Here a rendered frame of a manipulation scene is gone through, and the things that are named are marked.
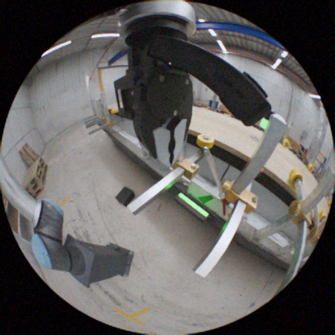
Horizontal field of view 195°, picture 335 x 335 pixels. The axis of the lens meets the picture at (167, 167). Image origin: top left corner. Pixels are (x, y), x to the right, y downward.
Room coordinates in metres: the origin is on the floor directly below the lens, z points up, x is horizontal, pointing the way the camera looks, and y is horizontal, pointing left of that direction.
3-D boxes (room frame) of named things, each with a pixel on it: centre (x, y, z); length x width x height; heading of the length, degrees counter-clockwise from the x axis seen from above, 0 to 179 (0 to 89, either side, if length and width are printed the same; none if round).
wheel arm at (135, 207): (0.25, -0.04, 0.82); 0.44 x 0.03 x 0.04; 135
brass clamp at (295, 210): (-0.05, -0.42, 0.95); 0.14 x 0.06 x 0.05; 45
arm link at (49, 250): (-0.21, 0.51, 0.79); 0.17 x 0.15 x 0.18; 19
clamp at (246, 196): (0.13, -0.24, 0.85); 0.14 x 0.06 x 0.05; 45
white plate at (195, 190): (0.14, -0.19, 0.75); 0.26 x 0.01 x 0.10; 45
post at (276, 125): (0.14, -0.22, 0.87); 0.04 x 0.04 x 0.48; 45
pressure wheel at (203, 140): (0.39, -0.18, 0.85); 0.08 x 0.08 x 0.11
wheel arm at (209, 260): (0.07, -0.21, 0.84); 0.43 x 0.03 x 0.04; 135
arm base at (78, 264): (-0.22, 0.51, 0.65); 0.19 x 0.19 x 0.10
